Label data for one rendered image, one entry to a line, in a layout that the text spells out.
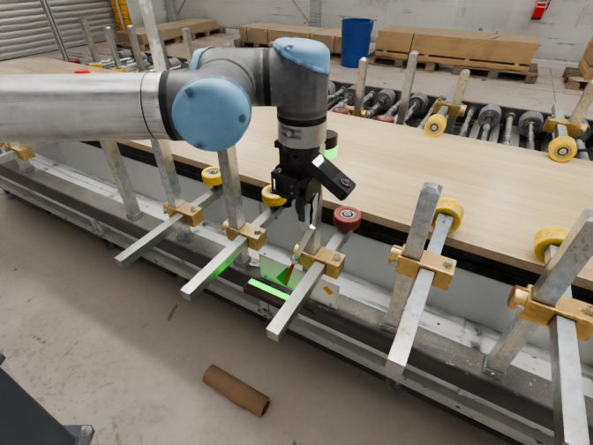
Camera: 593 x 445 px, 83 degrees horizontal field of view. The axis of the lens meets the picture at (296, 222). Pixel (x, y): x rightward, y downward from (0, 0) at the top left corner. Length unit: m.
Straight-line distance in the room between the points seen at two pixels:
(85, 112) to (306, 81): 0.31
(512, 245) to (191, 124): 0.85
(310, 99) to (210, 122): 0.20
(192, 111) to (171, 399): 1.43
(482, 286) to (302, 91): 0.76
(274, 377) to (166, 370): 0.50
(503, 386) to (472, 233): 0.37
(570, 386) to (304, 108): 0.61
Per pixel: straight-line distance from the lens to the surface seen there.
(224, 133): 0.44
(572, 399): 0.70
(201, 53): 0.59
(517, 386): 1.01
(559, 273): 0.75
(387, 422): 1.63
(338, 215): 0.96
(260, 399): 1.54
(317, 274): 0.85
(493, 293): 1.09
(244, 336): 1.78
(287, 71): 0.56
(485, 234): 1.03
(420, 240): 0.74
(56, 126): 0.53
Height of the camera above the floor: 1.48
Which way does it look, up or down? 38 degrees down
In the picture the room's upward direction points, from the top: straight up
